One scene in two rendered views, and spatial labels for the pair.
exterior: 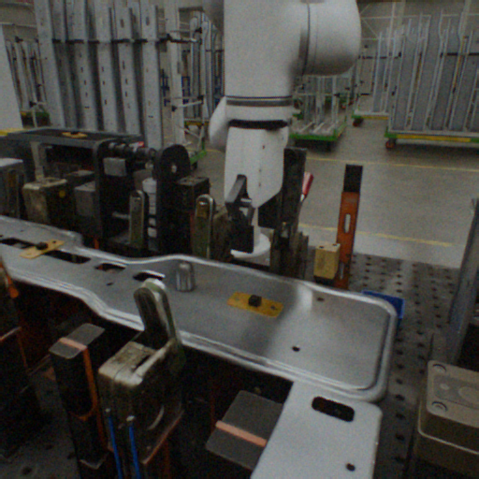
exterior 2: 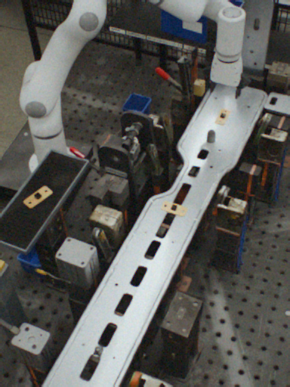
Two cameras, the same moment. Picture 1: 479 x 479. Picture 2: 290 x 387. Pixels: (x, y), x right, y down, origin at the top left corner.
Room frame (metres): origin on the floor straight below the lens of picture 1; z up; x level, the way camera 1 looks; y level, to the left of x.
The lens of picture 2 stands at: (0.77, 1.54, 2.47)
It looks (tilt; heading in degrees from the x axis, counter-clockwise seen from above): 50 degrees down; 272
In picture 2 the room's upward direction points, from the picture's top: 3 degrees counter-clockwise
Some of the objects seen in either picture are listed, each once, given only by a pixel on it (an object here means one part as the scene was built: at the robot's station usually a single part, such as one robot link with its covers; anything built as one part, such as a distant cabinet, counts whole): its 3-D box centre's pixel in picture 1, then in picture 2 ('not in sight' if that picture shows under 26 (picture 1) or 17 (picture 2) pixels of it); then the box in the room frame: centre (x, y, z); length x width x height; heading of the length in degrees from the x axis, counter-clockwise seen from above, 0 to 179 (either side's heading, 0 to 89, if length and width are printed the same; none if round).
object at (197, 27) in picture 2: not in sight; (201, 17); (0.55, -0.53, 1.10); 0.30 x 0.17 x 0.13; 149
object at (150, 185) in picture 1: (148, 244); (131, 180); (0.85, 0.22, 0.94); 0.18 x 0.13 x 0.49; 65
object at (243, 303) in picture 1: (254, 301); (223, 116); (0.51, -0.03, 1.01); 0.08 x 0.04 x 0.01; 64
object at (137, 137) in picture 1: (74, 137); (39, 198); (1.11, 0.46, 1.16); 0.37 x 0.14 x 0.02; 65
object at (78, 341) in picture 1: (94, 417); (246, 195); (0.44, 0.22, 0.84); 0.11 x 0.08 x 0.29; 155
